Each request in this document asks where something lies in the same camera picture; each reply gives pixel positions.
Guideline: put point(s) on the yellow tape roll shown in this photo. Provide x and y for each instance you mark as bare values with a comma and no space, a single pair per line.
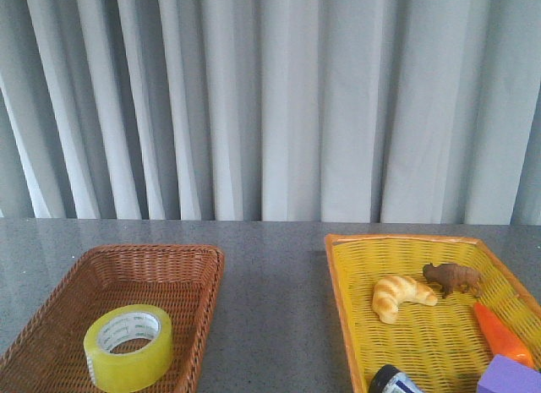
129,348

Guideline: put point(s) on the yellow woven basket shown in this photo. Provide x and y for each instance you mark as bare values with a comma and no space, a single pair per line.
440,348

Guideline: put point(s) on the brown wicker basket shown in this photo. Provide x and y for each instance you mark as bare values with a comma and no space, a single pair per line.
183,280

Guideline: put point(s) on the purple foam block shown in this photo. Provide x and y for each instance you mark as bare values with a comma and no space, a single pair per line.
506,375

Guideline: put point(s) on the toy croissant bread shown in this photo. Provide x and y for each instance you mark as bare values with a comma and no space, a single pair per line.
390,292

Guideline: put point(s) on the black and white bottle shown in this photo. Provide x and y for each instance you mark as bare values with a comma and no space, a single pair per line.
390,379

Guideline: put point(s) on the grey pleated curtain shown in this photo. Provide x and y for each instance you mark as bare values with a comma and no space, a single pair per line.
383,111

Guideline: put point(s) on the orange toy carrot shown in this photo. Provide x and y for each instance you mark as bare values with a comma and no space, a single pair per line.
501,339

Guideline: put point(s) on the brown toy bison figure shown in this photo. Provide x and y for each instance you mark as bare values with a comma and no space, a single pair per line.
451,276

